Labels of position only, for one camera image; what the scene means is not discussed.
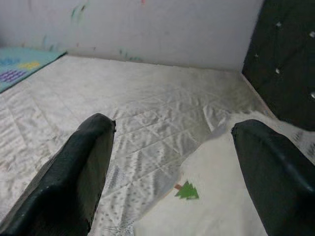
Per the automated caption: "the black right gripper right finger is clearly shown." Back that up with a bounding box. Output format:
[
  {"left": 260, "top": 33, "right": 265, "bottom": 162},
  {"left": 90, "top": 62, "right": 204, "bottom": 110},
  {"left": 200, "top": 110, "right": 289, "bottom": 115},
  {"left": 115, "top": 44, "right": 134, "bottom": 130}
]
[{"left": 231, "top": 119, "right": 315, "bottom": 236}]

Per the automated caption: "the teal sheet with colourful patches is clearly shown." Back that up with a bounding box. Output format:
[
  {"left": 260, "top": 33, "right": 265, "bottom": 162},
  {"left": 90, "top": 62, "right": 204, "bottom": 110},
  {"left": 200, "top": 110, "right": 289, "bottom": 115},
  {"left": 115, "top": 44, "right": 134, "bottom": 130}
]
[{"left": 0, "top": 46, "right": 67, "bottom": 94}]

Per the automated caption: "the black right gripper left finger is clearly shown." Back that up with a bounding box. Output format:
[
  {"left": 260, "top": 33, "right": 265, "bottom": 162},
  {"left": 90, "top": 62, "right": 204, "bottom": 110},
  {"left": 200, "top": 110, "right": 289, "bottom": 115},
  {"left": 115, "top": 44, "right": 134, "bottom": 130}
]
[{"left": 0, "top": 113, "right": 117, "bottom": 236}]

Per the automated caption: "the white pillow with tree print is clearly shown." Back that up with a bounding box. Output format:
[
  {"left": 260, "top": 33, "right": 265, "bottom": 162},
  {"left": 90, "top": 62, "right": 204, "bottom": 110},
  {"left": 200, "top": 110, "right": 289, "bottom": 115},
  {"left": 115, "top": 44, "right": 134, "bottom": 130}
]
[{"left": 134, "top": 108, "right": 315, "bottom": 236}]

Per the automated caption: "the black tufted headboard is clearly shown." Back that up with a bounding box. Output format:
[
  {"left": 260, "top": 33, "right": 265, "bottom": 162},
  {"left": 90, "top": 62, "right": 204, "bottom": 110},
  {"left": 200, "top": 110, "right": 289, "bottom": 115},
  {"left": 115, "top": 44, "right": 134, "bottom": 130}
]
[{"left": 241, "top": 0, "right": 315, "bottom": 132}]

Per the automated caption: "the quilted grey mattress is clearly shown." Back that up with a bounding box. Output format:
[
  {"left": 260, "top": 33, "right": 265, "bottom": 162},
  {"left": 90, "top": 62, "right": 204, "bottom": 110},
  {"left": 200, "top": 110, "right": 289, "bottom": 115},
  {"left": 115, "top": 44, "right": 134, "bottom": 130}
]
[{"left": 0, "top": 53, "right": 315, "bottom": 236}]

